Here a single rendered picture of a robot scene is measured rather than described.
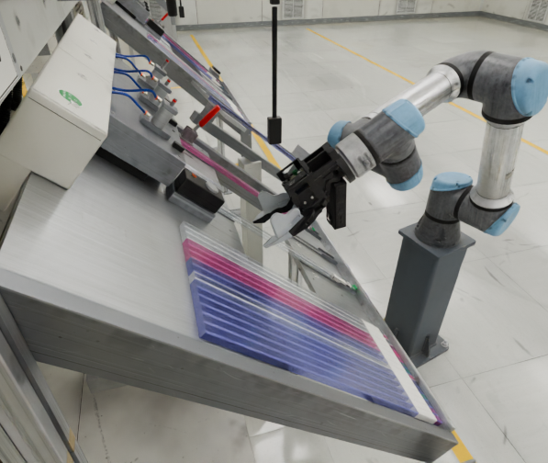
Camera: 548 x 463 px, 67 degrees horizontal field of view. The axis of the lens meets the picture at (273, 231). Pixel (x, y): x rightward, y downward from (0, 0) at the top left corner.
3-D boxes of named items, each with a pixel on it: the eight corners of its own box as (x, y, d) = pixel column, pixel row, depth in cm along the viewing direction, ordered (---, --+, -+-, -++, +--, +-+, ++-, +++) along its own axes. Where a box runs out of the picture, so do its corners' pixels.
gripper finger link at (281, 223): (249, 231, 75) (283, 194, 76) (267, 250, 79) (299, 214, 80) (257, 237, 72) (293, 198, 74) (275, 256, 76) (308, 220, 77)
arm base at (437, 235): (435, 219, 154) (441, 195, 148) (469, 240, 143) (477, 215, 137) (405, 230, 147) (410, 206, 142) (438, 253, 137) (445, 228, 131)
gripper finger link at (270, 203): (240, 197, 83) (280, 178, 80) (257, 216, 87) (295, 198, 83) (240, 208, 81) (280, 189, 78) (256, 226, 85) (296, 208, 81)
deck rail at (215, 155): (297, 231, 125) (311, 217, 123) (299, 235, 123) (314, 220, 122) (63, 79, 85) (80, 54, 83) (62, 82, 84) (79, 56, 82)
